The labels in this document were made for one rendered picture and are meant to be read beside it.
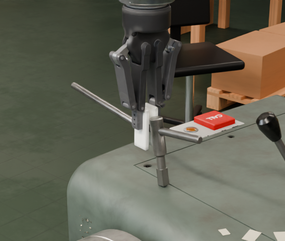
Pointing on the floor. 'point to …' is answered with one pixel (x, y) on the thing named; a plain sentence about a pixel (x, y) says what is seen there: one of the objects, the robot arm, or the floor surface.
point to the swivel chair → (196, 54)
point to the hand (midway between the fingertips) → (146, 126)
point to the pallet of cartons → (261, 66)
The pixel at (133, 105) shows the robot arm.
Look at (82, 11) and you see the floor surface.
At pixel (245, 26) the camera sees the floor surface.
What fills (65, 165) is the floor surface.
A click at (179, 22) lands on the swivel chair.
